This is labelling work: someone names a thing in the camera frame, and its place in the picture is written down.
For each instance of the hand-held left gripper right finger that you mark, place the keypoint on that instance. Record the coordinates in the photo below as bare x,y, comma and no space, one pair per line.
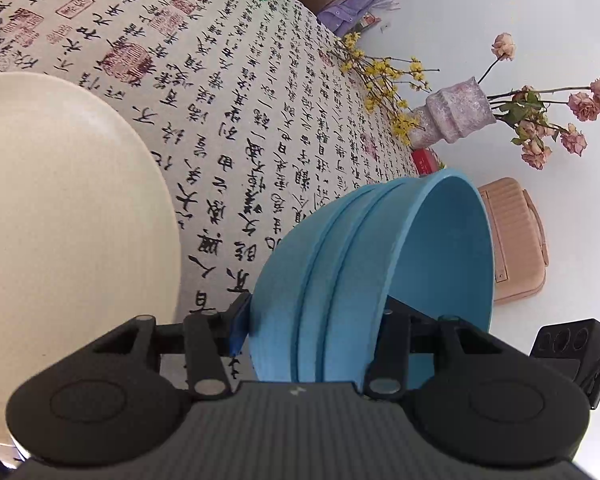
392,355

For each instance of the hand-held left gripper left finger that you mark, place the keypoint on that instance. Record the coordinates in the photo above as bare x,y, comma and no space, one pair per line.
241,325

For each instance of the cream plate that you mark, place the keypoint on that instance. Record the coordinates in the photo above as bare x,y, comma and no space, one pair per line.
55,235

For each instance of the pink ribbed case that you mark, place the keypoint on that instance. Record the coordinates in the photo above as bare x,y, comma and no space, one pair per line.
512,245

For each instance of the red box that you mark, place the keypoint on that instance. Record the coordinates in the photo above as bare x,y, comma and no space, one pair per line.
426,161

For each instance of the bunch of dried pink roses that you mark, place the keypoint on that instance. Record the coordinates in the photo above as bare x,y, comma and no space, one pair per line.
580,105

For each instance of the pink speckled vase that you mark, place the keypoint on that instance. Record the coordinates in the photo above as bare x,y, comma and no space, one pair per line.
455,112

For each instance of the yellow blossom branch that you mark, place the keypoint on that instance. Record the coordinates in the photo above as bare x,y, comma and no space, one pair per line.
380,70

